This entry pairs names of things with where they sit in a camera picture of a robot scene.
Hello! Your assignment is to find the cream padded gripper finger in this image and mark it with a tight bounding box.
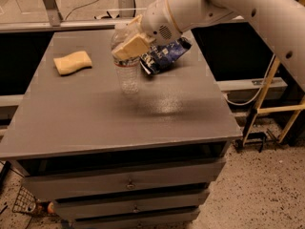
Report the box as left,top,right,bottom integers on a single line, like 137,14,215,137
112,33,155,60

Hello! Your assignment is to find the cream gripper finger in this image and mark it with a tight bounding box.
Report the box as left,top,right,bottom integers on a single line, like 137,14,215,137
128,14,143,32

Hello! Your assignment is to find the clear plastic water bottle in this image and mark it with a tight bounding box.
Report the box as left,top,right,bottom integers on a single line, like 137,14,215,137
111,23,140,94

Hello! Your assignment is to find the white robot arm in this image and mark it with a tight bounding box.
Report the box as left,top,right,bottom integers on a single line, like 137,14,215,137
112,0,305,89

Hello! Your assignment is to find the yellow sponge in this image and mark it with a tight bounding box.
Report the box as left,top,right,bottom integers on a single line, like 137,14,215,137
53,51,92,75

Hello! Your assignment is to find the blue chip bag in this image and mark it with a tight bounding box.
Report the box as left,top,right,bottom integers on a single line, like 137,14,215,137
140,37,192,74

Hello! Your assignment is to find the grey drawer cabinet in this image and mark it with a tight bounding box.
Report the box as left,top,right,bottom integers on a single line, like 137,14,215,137
0,25,243,229

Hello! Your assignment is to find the top drawer front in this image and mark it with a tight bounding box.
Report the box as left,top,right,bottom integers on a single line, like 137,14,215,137
23,158,225,200

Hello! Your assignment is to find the drawer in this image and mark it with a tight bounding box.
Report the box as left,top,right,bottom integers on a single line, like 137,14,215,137
73,207,200,229
55,189,210,220
23,158,225,200

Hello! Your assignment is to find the yellow metal stand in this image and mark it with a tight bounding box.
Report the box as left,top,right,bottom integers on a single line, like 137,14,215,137
234,55,305,151

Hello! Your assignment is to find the middle drawer front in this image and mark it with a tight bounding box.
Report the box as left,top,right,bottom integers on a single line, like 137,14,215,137
55,189,210,220

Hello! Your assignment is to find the bottom drawer front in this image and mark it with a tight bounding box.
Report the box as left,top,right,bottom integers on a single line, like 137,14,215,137
73,207,200,229

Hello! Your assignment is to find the metal railing frame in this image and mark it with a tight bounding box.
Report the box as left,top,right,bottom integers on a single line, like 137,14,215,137
0,0,305,34

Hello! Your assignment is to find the white cable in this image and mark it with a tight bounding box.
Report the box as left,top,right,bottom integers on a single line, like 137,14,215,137
224,52,276,107

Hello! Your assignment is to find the wire mesh basket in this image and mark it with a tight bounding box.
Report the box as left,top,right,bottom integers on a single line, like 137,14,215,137
12,186,38,215

